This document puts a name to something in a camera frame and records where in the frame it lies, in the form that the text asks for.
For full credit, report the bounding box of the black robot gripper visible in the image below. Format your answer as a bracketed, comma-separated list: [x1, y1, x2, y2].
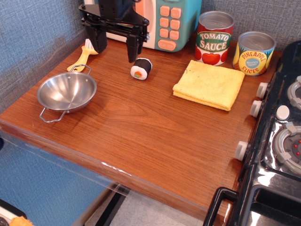
[79, 0, 149, 63]

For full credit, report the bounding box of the plush sushi roll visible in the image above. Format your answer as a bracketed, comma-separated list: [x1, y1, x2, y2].
[130, 58, 152, 80]

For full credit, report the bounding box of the yellow dish brush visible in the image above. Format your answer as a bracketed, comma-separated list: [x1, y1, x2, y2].
[67, 39, 98, 72]

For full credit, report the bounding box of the folded yellow towel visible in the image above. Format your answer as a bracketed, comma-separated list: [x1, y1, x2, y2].
[173, 60, 245, 112]

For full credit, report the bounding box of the teal toy microwave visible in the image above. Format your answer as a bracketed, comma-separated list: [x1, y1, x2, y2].
[84, 0, 203, 53]

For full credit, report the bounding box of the tomato sauce can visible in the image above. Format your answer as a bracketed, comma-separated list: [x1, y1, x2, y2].
[195, 11, 235, 66]

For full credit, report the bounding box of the pineapple slices can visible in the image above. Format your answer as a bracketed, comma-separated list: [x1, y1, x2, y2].
[232, 31, 276, 76]

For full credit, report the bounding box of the orange plush object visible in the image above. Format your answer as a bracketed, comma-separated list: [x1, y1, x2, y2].
[9, 216, 33, 226]

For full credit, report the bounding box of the black toy stove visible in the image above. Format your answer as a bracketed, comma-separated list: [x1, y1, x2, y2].
[204, 41, 301, 226]

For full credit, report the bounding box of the steel bowl with handles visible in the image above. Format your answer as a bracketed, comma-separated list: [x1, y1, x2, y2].
[37, 64, 97, 123]

